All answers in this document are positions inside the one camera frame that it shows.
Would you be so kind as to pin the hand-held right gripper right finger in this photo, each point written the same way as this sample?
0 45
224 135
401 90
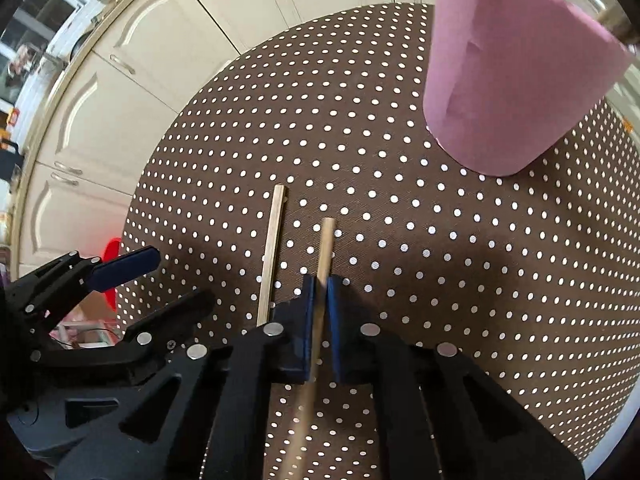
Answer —
334 320

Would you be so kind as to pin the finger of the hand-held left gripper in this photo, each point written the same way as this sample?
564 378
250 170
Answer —
125 267
150 332

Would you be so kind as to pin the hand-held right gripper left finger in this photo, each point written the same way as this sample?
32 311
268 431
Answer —
310 310

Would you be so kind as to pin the tan wooden chopstick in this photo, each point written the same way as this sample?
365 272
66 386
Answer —
324 250
272 250

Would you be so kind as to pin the pink paper cup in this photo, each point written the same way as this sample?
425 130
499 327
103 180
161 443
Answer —
510 70

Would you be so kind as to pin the red plastic object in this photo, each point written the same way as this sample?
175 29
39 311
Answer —
111 250

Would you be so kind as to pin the brown polka dot tablecloth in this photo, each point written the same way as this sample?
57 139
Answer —
400 260

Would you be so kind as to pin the cream sink base cabinet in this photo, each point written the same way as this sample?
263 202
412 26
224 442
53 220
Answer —
115 125

